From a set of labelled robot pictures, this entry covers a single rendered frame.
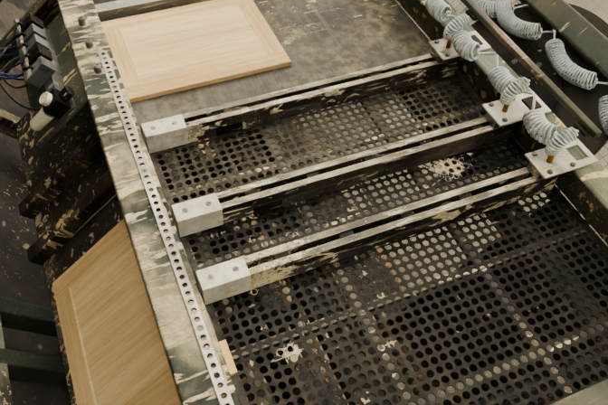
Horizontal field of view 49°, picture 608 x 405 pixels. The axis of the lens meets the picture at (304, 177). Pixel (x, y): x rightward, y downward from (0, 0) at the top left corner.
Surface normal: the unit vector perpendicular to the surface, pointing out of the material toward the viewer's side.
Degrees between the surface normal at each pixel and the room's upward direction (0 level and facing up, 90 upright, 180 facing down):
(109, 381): 90
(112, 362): 90
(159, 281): 51
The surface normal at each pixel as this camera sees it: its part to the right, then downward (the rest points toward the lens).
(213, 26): 0.04, -0.66
